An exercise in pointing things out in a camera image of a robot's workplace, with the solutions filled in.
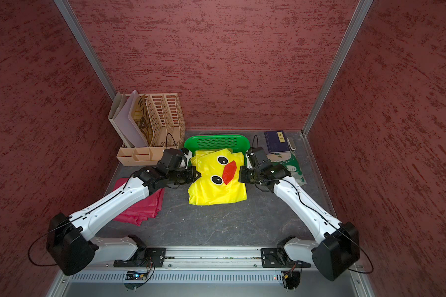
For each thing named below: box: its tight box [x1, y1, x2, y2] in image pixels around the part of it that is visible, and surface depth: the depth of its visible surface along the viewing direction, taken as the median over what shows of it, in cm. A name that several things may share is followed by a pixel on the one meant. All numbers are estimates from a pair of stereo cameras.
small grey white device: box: [286, 136, 297, 153], surface depth 112 cm
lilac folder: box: [113, 89, 150, 148], surface depth 94 cm
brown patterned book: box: [125, 89, 156, 148], surface depth 100 cm
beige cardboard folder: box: [108, 91, 127, 119], surface depth 92 cm
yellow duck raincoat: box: [187, 148, 248, 207], surface depth 81 cm
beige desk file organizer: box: [107, 89, 186, 167], surface depth 102 cm
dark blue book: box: [263, 130, 290, 153], surface depth 119 cm
